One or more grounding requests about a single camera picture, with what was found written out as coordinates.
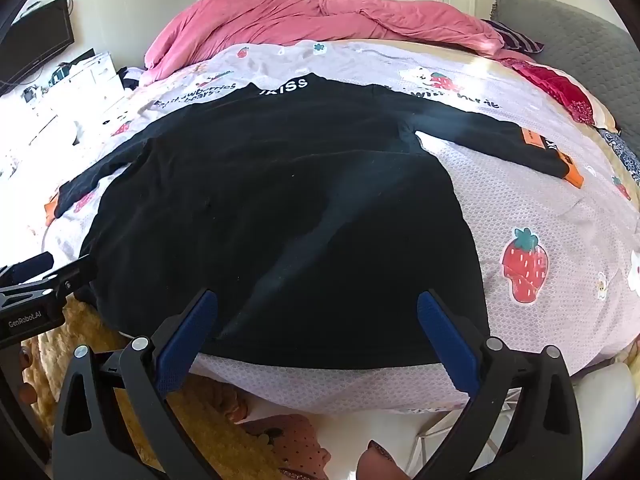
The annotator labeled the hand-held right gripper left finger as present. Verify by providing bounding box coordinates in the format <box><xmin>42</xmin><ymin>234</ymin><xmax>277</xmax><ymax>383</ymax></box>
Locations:
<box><xmin>51</xmin><ymin>287</ymin><xmax>221</xmax><ymax>480</ymax></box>

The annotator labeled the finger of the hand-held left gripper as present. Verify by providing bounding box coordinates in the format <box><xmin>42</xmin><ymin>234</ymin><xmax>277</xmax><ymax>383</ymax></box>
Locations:
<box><xmin>0</xmin><ymin>254</ymin><xmax>97</xmax><ymax>311</ymax></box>
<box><xmin>0</xmin><ymin>252</ymin><xmax>55</xmax><ymax>287</ymax></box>

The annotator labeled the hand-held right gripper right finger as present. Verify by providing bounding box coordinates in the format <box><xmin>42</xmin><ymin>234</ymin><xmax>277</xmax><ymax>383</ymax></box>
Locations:
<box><xmin>416</xmin><ymin>289</ymin><xmax>585</xmax><ymax>480</ymax></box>

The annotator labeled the black long-sleeved shirt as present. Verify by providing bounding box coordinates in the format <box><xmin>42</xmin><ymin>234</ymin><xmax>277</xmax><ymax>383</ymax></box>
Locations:
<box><xmin>52</xmin><ymin>72</ymin><xmax>586</xmax><ymax>368</ymax></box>

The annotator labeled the dark clothes pile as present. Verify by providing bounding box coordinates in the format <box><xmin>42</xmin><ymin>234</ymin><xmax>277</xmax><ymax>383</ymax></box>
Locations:
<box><xmin>119</xmin><ymin>64</ymin><xmax>147</xmax><ymax>92</ymax></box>

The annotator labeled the person's right hand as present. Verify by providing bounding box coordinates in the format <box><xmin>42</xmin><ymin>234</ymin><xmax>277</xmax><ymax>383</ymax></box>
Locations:
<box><xmin>360</xmin><ymin>440</ymin><xmax>408</xmax><ymax>480</ymax></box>

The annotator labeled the strawberry printed bed sheet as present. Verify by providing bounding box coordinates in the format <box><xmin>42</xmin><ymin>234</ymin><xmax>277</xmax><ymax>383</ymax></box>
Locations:
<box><xmin>0</xmin><ymin>40</ymin><xmax>640</xmax><ymax>416</ymax></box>

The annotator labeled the white dresser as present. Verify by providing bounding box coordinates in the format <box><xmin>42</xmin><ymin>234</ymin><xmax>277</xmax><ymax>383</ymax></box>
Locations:
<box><xmin>0</xmin><ymin>50</ymin><xmax>126</xmax><ymax>161</ymax></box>

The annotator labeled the black television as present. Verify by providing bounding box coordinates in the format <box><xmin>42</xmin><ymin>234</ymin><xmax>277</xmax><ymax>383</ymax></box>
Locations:
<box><xmin>0</xmin><ymin>0</ymin><xmax>76</xmax><ymax>96</ymax></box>

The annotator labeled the blue patterned pillow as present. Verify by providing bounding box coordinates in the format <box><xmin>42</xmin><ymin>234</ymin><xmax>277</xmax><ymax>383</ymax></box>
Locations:
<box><xmin>597</xmin><ymin>127</ymin><xmax>640</xmax><ymax>186</ymax></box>

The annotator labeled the striped pillow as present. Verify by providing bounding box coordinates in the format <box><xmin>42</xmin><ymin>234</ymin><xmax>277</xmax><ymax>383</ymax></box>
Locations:
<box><xmin>487</xmin><ymin>19</ymin><xmax>545</xmax><ymax>56</ymax></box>

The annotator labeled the pink duvet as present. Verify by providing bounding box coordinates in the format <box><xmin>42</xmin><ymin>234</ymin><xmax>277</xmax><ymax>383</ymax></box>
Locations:
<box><xmin>144</xmin><ymin>0</ymin><xmax>506</xmax><ymax>83</ymax></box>

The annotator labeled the grey quilted headboard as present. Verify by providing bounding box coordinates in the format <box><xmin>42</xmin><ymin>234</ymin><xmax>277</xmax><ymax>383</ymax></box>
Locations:
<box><xmin>487</xmin><ymin>0</ymin><xmax>632</xmax><ymax>133</ymax></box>

